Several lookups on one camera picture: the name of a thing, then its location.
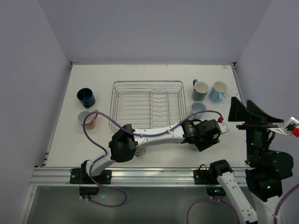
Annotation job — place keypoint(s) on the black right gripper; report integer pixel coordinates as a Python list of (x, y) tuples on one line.
[(253, 125)]

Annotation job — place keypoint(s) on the light blue mug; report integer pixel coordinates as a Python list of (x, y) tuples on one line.
[(218, 91)]

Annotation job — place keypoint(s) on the pink dotted mug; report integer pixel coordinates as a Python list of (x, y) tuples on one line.
[(89, 121)]

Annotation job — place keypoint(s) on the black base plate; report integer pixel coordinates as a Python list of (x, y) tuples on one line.
[(205, 176), (80, 176)]

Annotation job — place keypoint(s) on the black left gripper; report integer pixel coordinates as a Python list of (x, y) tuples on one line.
[(209, 142)]

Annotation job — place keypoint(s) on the right controller box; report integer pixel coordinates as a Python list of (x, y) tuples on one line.
[(216, 192)]

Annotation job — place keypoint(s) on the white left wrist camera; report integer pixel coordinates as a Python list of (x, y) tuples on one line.
[(223, 128)]

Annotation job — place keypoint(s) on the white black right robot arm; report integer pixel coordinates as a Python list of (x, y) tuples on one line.
[(267, 167)]

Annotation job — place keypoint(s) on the cream brown cup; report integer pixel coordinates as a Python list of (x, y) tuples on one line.
[(140, 152)]

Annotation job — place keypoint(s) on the dark blue mug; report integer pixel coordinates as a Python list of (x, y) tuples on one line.
[(86, 97)]

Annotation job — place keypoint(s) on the left controller box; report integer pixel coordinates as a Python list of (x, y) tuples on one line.
[(88, 191)]

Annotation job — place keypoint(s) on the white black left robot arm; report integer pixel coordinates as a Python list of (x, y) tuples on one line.
[(127, 141)]

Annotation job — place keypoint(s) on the controller box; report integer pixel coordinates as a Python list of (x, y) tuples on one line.
[(88, 191), (216, 192)]

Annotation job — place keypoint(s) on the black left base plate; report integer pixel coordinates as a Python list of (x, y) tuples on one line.
[(80, 176)]

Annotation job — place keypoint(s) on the aluminium mounting rail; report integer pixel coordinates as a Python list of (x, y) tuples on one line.
[(122, 177)]

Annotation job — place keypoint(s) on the mint green cup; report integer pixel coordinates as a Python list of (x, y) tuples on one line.
[(194, 147)]

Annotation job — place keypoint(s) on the chrome wire dish rack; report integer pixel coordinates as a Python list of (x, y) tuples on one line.
[(148, 104)]

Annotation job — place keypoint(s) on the pale blue grey cup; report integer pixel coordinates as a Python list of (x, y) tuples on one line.
[(197, 106)]

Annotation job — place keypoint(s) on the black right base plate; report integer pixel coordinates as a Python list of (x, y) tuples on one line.
[(205, 176)]

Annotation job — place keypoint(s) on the dark teal grey mug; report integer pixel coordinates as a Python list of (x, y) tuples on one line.
[(200, 90)]

